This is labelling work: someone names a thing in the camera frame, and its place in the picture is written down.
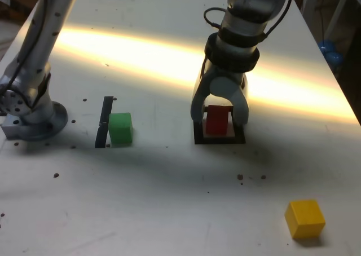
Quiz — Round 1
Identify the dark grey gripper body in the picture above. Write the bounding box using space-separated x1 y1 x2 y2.
200 58 249 90

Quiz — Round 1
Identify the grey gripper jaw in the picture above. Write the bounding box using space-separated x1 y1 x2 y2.
210 75 250 126
190 76 213 125

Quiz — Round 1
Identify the red cube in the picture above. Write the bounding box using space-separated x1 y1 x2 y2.
205 104 234 136

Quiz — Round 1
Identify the green cube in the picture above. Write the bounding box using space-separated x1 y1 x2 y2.
108 112 134 147

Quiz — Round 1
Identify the yellow cube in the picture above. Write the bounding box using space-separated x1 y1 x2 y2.
284 199 326 240

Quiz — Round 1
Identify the black tape square outline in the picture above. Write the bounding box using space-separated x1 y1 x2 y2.
193 105 246 145

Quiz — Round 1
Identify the black tape strip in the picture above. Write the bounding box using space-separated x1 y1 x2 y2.
94 96 115 149

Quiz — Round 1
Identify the blue round balloon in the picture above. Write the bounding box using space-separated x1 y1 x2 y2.
318 39 337 54
325 51 344 67

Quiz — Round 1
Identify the white metal stand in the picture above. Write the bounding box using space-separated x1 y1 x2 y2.
301 0 353 39

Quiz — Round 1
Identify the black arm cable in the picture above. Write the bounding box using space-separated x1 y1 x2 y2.
203 0 294 41

